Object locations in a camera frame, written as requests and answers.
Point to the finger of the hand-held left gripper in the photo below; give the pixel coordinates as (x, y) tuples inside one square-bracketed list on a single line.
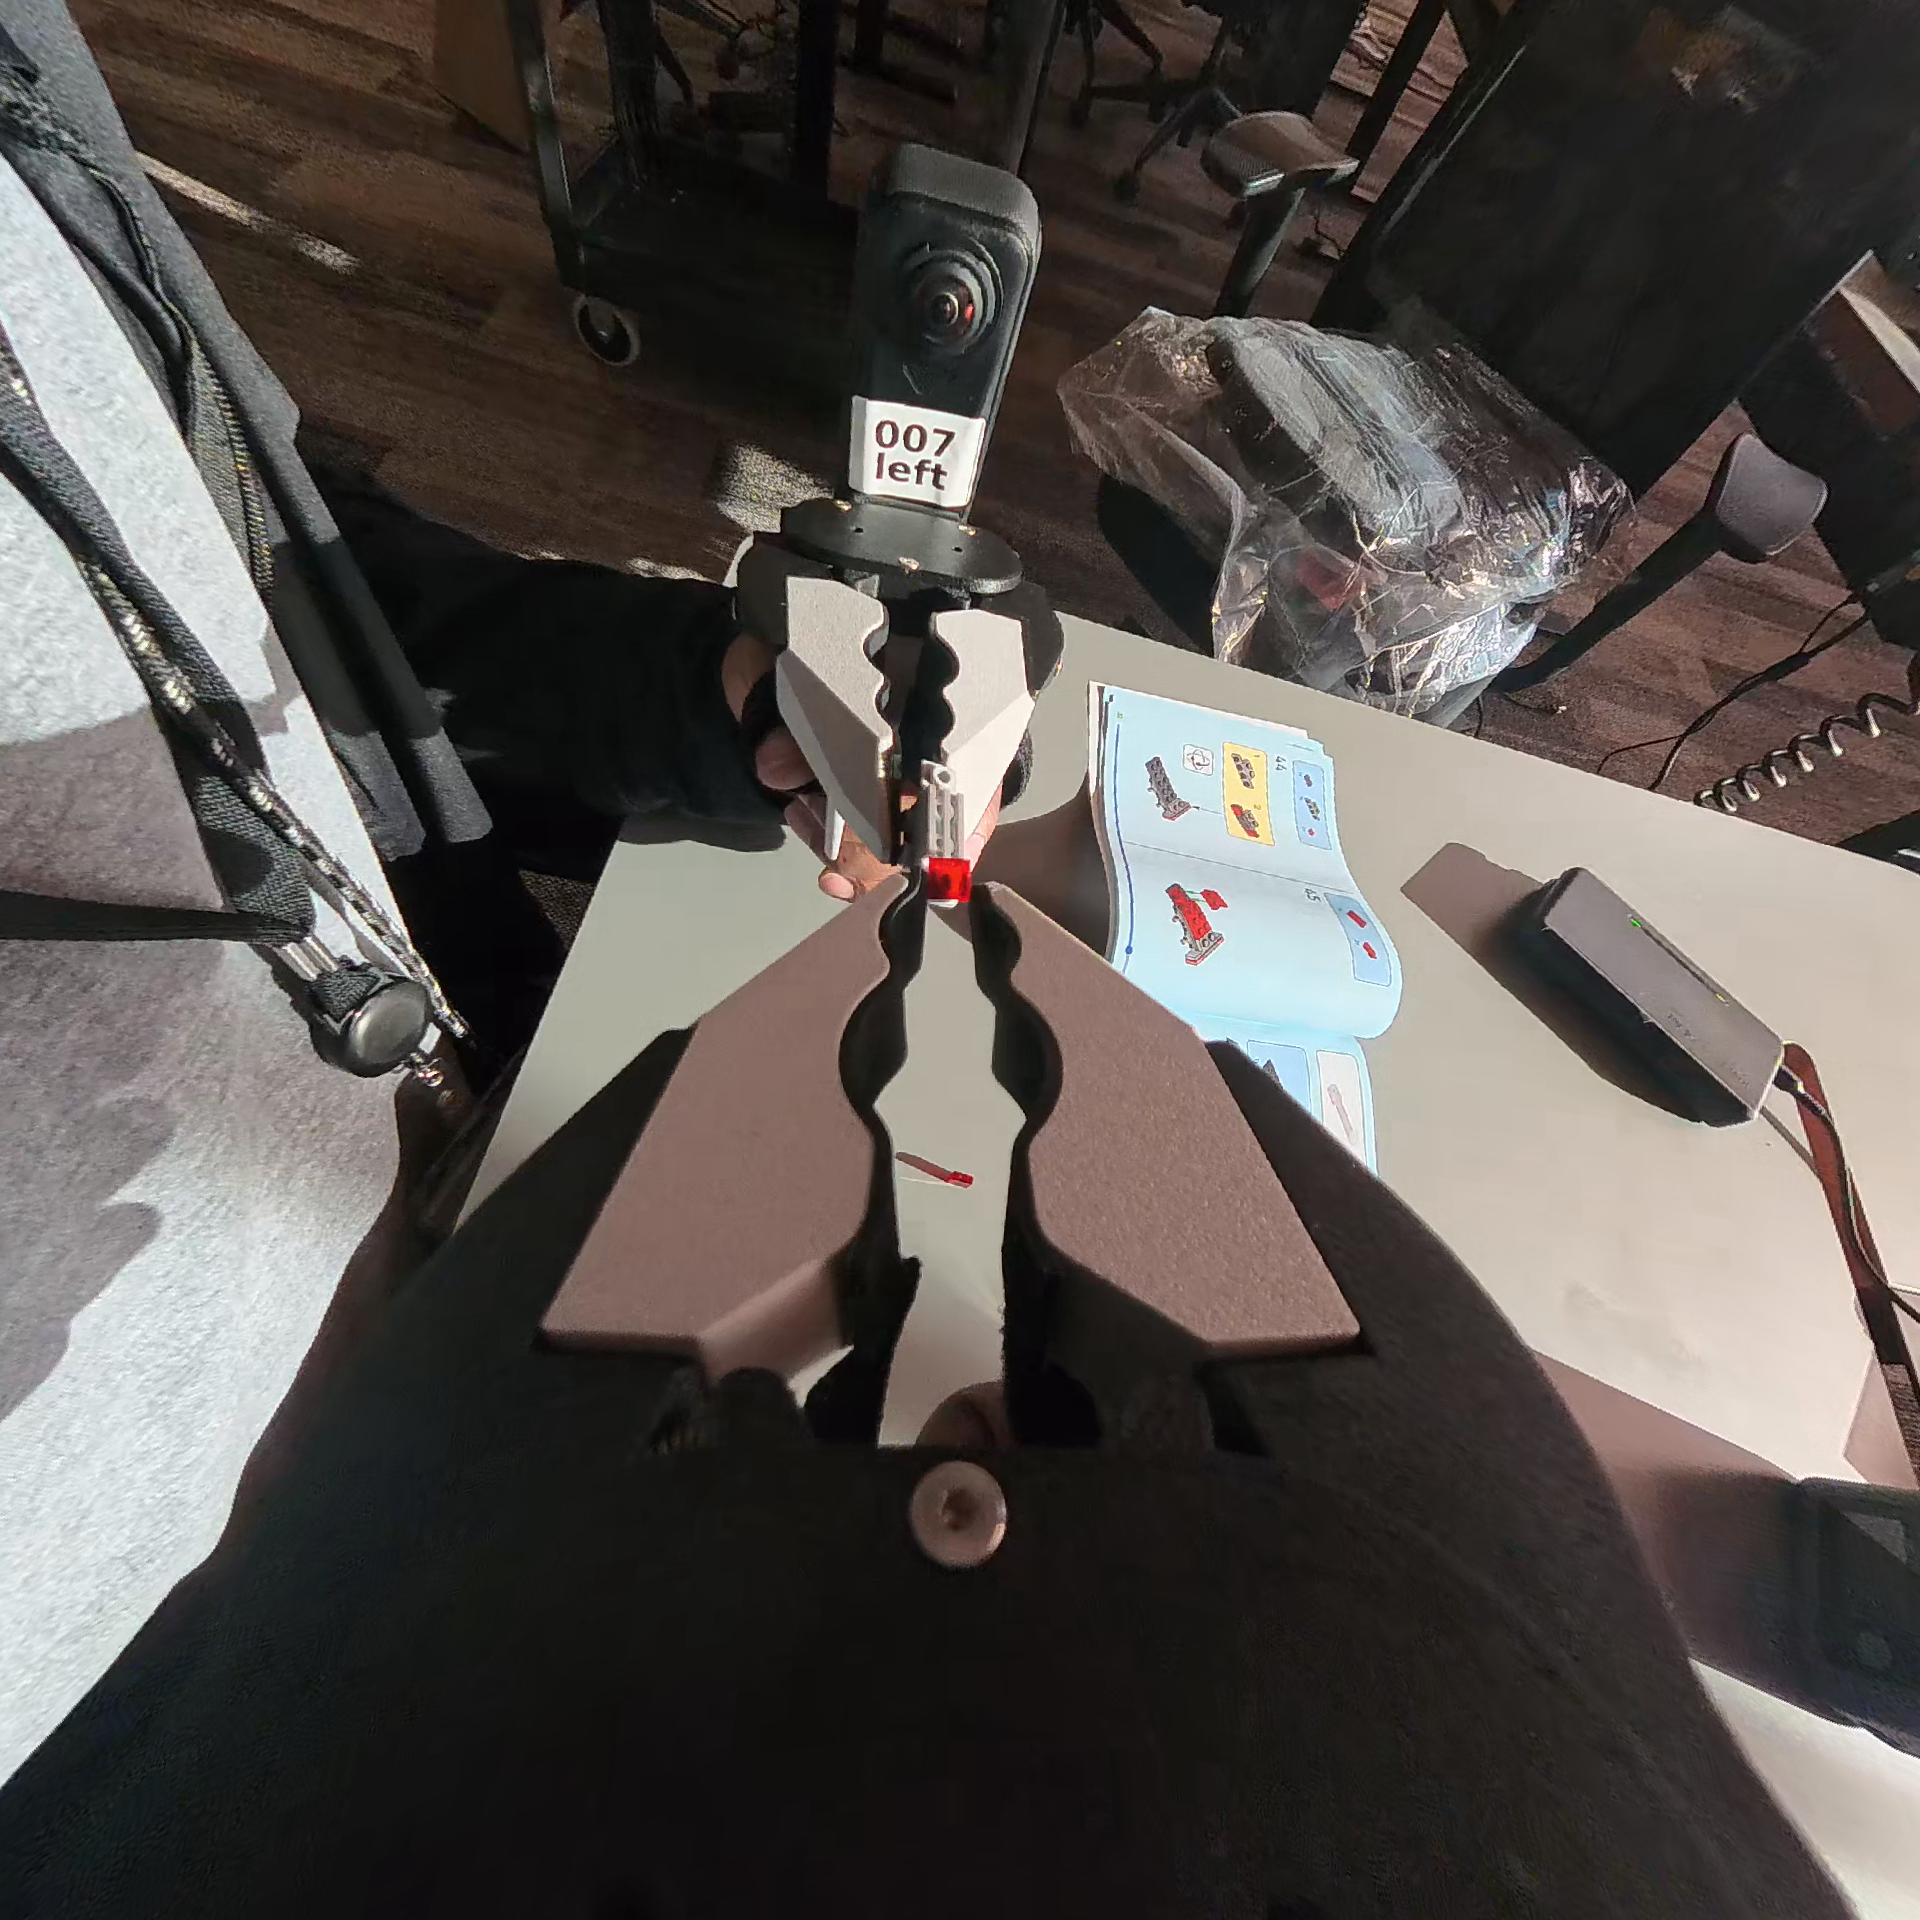
[(994, 705), (832, 691)]

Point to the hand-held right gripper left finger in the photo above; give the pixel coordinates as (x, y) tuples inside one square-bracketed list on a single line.
[(722, 1185)]

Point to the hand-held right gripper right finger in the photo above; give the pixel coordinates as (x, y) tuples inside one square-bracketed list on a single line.
[(1172, 1201)]

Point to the grey bracket brick plate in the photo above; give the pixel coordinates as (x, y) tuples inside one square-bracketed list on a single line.
[(933, 809)]

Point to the small red brick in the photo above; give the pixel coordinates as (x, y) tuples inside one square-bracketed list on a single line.
[(950, 878)]

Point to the red brick plate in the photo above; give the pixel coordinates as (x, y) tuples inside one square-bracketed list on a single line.
[(939, 1171)]

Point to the person's left forearm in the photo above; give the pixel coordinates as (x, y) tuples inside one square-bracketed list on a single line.
[(571, 691)]

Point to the grey desk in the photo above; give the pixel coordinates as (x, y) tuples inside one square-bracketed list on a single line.
[(1501, 1201)]

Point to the person's left hand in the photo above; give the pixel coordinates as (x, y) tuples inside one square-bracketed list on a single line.
[(780, 756)]

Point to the light blue instruction booklet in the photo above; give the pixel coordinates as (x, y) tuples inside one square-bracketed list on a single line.
[(1244, 838)]

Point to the black rolling cart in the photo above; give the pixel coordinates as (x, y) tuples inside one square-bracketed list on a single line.
[(661, 195)]

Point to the black office chair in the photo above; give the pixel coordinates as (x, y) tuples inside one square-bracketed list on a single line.
[(1724, 494), (1244, 149)]

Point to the black badge reel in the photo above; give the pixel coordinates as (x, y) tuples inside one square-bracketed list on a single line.
[(375, 1019)]

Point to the flat black power bank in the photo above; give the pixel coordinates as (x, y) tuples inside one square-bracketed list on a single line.
[(1652, 989)]

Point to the person's black jacket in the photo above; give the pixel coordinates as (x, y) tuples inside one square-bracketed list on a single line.
[(301, 600)]

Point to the dark grey box device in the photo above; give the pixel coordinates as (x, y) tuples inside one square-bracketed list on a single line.
[(1869, 1612)]

